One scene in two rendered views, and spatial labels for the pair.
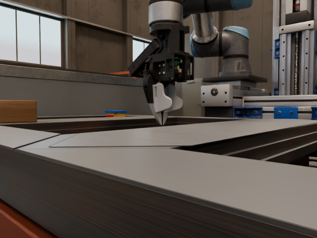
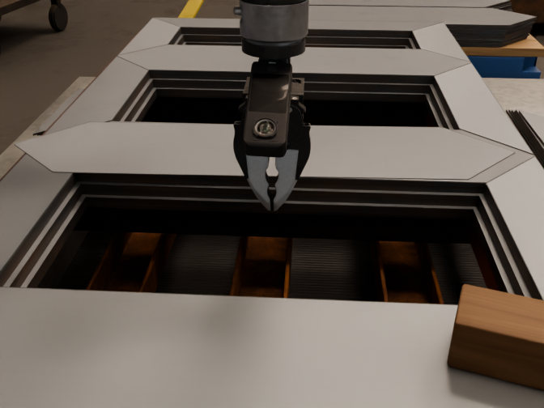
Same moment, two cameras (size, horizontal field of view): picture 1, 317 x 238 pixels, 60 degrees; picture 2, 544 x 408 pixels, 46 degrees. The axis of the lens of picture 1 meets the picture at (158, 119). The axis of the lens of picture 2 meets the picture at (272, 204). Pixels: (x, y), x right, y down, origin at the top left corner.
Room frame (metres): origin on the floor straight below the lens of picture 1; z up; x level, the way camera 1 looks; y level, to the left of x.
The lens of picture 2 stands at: (1.05, 0.53, 1.26)
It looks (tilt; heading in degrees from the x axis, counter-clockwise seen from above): 30 degrees down; 231
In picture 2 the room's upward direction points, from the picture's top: straight up
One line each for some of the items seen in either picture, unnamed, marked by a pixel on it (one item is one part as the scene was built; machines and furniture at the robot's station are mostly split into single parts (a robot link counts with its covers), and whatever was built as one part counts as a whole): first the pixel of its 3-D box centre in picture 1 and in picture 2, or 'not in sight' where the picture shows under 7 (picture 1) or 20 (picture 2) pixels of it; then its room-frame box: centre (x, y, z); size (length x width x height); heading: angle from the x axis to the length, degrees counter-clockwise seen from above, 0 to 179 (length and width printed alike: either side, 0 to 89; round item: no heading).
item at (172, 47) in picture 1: (168, 55); (274, 87); (0.60, -0.02, 1.01); 0.09 x 0.08 x 0.12; 47
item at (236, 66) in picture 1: (235, 67); not in sight; (1.30, -0.36, 1.09); 0.15 x 0.15 x 0.10
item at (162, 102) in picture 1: (162, 104); (286, 171); (0.59, -0.01, 0.91); 0.06 x 0.03 x 0.09; 47
